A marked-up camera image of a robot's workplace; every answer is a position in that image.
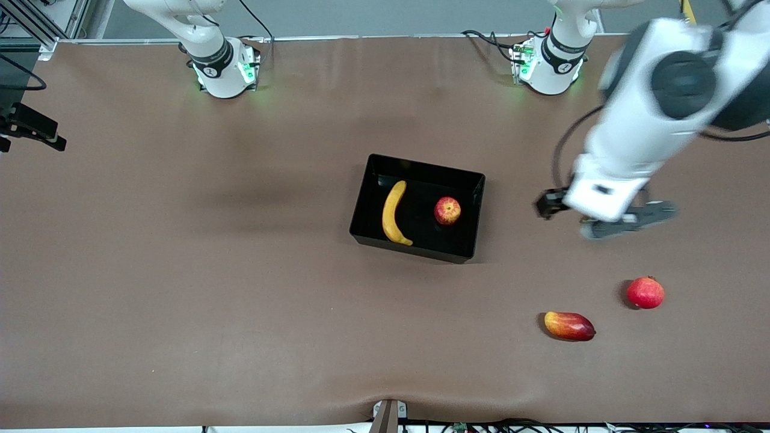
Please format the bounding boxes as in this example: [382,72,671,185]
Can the red pomegranate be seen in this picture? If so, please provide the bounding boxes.
[627,276,666,310]

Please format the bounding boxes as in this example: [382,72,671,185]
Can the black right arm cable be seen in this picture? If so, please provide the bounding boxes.
[0,54,48,91]

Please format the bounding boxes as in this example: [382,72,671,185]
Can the metal table clamp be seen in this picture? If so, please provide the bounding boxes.
[368,399,408,433]

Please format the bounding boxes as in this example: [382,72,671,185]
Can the black base cable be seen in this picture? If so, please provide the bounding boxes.
[462,29,524,61]
[238,0,274,61]

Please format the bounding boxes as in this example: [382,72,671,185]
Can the black plastic box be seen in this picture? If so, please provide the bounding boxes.
[349,153,487,264]

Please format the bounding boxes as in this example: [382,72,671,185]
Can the red yellow apple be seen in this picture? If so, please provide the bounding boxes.
[434,196,462,226]

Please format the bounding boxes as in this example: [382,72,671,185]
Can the black left base cable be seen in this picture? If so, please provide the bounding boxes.
[462,29,524,61]

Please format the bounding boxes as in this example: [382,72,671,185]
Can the black right base cable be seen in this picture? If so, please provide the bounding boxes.
[238,0,274,61]

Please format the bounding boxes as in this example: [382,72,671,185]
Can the brown table mat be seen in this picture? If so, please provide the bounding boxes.
[0,33,770,429]

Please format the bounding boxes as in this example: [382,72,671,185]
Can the red yellow mango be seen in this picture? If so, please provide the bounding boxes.
[544,311,597,342]

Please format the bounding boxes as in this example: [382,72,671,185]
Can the yellow banana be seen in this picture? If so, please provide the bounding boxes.
[382,180,414,247]

